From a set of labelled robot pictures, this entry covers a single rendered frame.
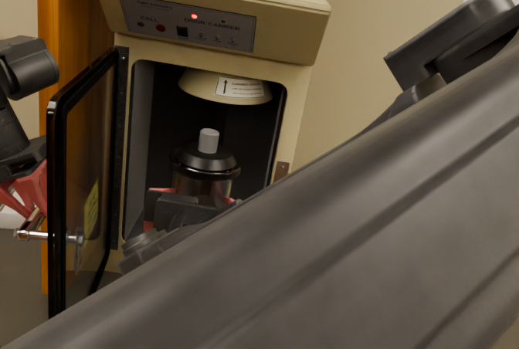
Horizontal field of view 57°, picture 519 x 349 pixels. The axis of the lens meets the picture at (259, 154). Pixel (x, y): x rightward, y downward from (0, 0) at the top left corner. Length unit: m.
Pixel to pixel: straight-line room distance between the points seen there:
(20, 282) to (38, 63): 0.47
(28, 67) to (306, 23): 0.36
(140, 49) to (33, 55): 0.20
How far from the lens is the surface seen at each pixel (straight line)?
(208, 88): 0.82
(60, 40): 0.76
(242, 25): 0.70
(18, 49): 0.66
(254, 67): 0.78
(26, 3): 1.36
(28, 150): 0.64
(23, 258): 1.06
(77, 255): 0.64
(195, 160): 0.68
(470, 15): 0.27
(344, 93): 1.25
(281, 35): 0.70
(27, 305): 0.95
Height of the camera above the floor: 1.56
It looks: 22 degrees down
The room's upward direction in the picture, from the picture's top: 10 degrees clockwise
